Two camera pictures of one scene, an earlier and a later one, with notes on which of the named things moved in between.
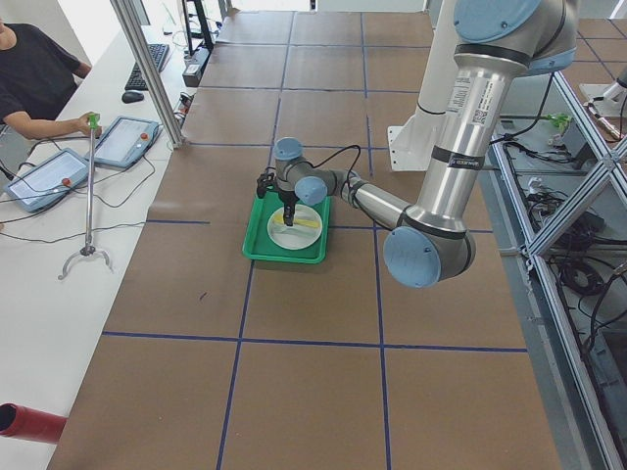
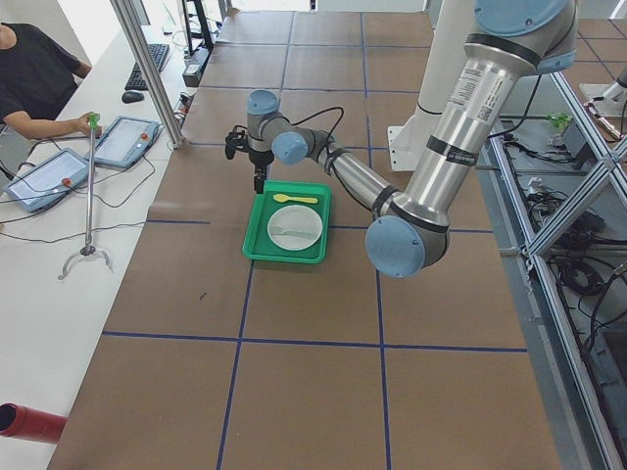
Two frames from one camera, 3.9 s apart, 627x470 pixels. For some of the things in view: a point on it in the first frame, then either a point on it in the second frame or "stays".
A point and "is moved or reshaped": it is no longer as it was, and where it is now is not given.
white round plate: [304, 233] stays
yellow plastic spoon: [279, 218] is moved or reshaped
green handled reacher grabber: [89, 250] stays
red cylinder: [27, 423] stays
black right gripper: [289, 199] → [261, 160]
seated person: [36, 79] stays
